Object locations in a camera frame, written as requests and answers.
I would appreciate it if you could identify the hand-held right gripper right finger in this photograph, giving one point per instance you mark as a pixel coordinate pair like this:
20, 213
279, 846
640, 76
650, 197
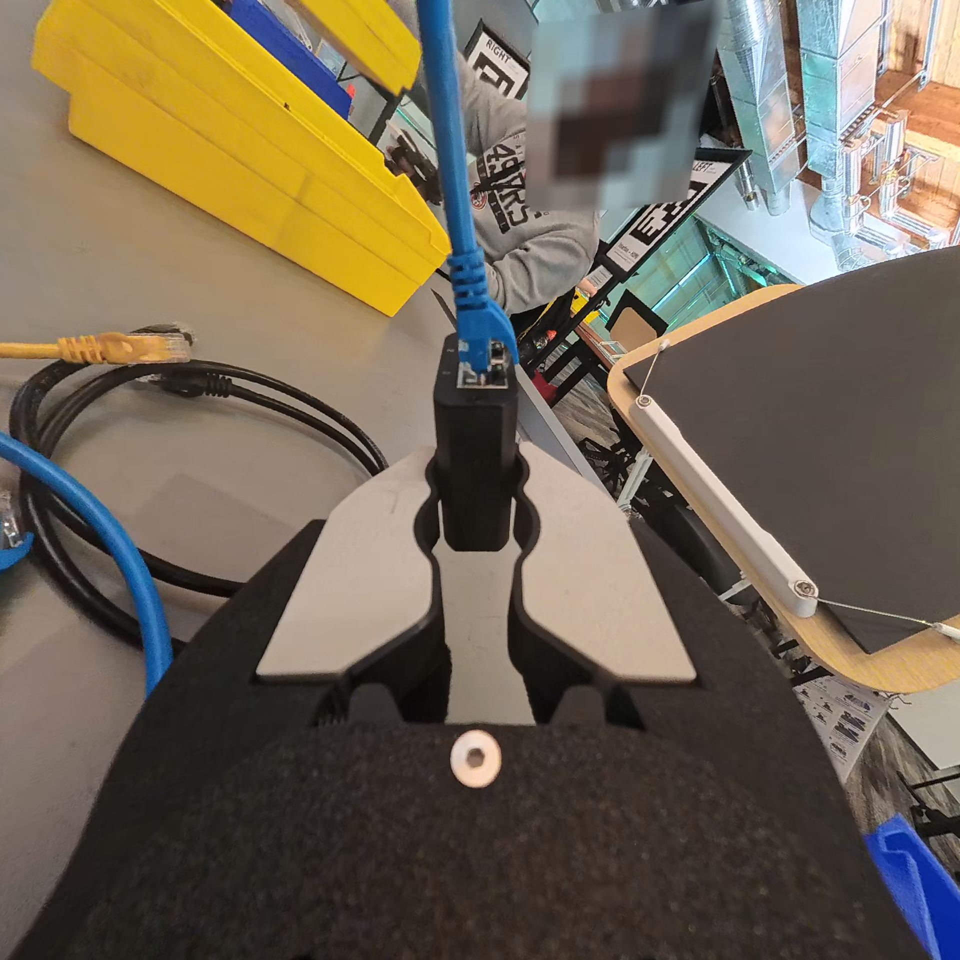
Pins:
608, 600

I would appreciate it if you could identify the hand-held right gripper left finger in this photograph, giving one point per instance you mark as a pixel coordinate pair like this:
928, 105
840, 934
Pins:
353, 600

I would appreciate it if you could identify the black ethernet port adapter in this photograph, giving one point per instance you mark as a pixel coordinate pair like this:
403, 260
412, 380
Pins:
480, 465

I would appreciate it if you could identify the blue plastic bin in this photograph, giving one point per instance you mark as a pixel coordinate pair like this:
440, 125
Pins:
293, 60
915, 885

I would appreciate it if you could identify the yellow plastic bin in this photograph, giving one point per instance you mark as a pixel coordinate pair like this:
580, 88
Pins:
225, 135
368, 38

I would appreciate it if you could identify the silver ventilation duct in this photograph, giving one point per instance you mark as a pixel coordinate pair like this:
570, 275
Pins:
833, 105

